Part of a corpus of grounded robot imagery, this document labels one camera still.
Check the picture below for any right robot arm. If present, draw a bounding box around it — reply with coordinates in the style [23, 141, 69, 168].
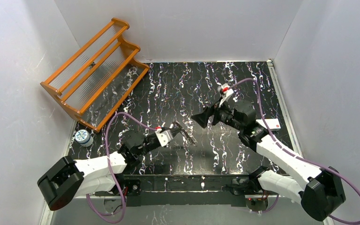
[191, 101, 346, 221]

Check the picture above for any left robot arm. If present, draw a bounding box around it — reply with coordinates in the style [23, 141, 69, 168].
[37, 127, 187, 211]

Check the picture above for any white box red label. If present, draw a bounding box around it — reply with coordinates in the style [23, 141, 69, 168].
[256, 118, 281, 131]

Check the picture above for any small patterned round jar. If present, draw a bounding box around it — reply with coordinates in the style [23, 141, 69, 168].
[74, 129, 93, 147]

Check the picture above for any orange wooden rack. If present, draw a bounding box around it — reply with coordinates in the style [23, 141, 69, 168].
[40, 18, 149, 132]

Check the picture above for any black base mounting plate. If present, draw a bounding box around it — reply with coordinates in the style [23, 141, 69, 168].
[94, 174, 269, 215]

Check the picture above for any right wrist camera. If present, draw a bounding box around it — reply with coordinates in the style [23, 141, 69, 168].
[218, 83, 234, 108]

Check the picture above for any aluminium frame rail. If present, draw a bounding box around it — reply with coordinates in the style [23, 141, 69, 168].
[38, 175, 334, 225]

